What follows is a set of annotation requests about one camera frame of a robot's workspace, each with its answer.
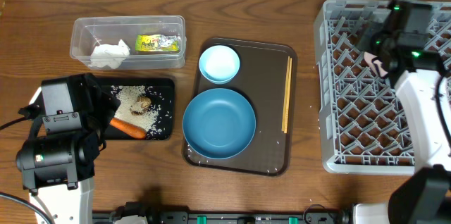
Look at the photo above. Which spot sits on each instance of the dark brown serving tray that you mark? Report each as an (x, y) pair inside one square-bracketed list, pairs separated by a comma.
[(261, 80)]

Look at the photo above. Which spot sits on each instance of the orange carrot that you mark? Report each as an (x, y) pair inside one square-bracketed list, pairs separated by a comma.
[(129, 129)]

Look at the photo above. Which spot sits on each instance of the brown food scrap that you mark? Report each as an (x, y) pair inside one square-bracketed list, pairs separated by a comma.
[(140, 106)]

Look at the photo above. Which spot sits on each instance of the green snack wrapper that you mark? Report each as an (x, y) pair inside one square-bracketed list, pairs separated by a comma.
[(156, 43)]

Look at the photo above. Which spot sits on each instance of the light blue rice bowl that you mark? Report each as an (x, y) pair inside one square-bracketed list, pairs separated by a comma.
[(219, 64)]

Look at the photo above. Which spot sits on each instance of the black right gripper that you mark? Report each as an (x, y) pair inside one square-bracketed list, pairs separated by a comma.
[(373, 34)]

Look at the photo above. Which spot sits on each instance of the wooden chopstick outer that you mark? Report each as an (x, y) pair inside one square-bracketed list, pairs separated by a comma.
[(288, 98)]

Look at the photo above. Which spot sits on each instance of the pile of white rice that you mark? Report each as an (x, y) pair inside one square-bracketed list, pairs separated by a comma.
[(158, 120)]

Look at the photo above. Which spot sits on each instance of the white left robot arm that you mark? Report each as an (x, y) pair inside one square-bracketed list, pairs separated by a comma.
[(69, 118)]

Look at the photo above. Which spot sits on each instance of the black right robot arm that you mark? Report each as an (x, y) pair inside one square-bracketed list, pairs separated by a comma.
[(418, 79)]

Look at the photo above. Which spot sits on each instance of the clear plastic bin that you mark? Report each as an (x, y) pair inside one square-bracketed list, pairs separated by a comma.
[(91, 32)]

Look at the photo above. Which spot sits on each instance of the blue plate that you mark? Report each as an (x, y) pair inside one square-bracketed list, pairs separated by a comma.
[(219, 123)]

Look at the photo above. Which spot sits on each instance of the grey dishwasher rack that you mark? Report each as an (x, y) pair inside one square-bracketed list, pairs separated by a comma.
[(363, 128)]

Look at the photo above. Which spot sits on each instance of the white tissue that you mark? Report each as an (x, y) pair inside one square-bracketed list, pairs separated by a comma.
[(108, 55)]

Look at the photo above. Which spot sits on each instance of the wooden chopstick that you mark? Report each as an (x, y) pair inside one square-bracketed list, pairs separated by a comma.
[(285, 95), (288, 98)]

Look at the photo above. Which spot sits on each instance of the wooden chopstick inner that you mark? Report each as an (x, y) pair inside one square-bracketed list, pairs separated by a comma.
[(285, 95)]

